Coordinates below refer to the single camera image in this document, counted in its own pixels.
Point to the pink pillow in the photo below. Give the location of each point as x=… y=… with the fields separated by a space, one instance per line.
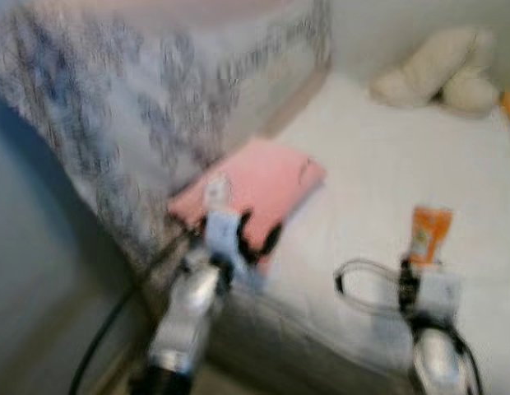
x=263 y=181

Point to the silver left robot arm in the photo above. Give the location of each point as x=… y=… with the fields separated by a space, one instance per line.
x=185 y=313

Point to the white plush toy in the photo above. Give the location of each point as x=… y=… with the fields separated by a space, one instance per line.
x=428 y=74

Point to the white sheeted bed mattress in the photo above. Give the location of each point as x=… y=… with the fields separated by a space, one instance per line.
x=362 y=164

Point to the blue white patterned quilt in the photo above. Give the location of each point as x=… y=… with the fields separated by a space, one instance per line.
x=115 y=99

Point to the orange snack packet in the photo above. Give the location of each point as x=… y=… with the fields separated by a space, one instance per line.
x=428 y=230

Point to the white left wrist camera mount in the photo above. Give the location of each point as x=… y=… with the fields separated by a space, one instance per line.
x=222 y=230

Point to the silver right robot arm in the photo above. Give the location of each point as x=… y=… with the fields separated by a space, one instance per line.
x=436 y=362

